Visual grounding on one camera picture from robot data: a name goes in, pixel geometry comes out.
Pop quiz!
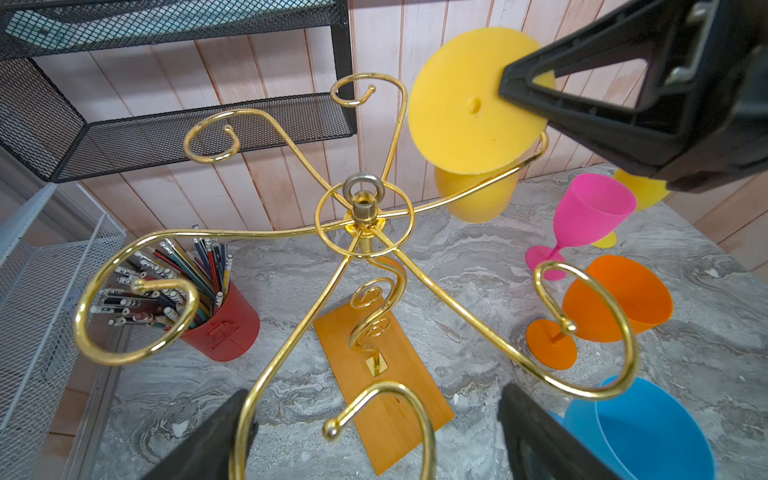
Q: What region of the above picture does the pens bundle in cup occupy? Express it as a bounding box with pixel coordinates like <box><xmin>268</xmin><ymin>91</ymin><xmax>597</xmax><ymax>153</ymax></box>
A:
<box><xmin>88</xmin><ymin>238</ymin><xmax>234</xmax><ymax>331</ymax></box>

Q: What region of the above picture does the black mesh wall basket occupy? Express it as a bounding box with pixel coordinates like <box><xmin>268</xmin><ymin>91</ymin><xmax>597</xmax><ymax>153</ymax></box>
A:
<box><xmin>1</xmin><ymin>1</ymin><xmax>357</xmax><ymax>183</ymax></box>

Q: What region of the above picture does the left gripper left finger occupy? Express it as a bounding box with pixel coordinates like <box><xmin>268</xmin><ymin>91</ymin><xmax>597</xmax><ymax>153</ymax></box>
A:
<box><xmin>143</xmin><ymin>389</ymin><xmax>249</xmax><ymax>480</ymax></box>

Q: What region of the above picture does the orange wine glass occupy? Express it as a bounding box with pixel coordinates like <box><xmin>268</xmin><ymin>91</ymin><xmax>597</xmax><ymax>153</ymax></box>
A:
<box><xmin>526</xmin><ymin>255</ymin><xmax>674</xmax><ymax>370</ymax></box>

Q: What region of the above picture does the white mesh wall organizer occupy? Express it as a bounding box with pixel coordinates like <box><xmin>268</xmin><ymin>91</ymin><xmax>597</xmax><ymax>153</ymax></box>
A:
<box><xmin>1</xmin><ymin>183</ymin><xmax>126</xmax><ymax>479</ymax></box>

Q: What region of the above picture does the light yellow wine glass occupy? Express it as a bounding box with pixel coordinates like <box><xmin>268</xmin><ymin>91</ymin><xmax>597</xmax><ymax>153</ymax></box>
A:
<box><xmin>584</xmin><ymin>169</ymin><xmax>669</xmax><ymax>249</ymax></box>

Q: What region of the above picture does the red pen cup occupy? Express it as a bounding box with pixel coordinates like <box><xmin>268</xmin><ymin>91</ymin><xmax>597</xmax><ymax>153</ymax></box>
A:
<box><xmin>181</xmin><ymin>283</ymin><xmax>261</xmax><ymax>362</ymax></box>

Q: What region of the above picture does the dark yellow wine glass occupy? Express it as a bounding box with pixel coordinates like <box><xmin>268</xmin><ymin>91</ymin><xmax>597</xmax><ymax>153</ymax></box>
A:
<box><xmin>408</xmin><ymin>27</ymin><xmax>547</xmax><ymax>198</ymax></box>

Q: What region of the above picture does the blue wine glass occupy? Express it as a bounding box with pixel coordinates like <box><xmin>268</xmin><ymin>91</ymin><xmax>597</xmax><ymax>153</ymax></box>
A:
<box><xmin>552</xmin><ymin>378</ymin><xmax>716</xmax><ymax>479</ymax></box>

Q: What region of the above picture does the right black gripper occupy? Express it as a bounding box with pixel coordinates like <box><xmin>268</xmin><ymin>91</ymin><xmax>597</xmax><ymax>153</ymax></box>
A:
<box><xmin>498</xmin><ymin>1</ymin><xmax>767</xmax><ymax>193</ymax></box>

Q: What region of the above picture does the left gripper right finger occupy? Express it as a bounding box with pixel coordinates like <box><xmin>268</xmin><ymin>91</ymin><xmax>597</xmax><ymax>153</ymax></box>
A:
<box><xmin>497</xmin><ymin>383</ymin><xmax>618</xmax><ymax>480</ymax></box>

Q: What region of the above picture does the gold wine glass rack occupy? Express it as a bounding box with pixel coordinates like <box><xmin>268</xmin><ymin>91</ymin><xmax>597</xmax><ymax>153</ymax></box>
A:
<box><xmin>73</xmin><ymin>73</ymin><xmax>638</xmax><ymax>479</ymax></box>

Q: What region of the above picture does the pink wine glass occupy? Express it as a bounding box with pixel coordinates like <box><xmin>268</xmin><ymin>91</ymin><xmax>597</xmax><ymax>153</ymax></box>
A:
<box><xmin>525</xmin><ymin>173</ymin><xmax>637</xmax><ymax>271</ymax></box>

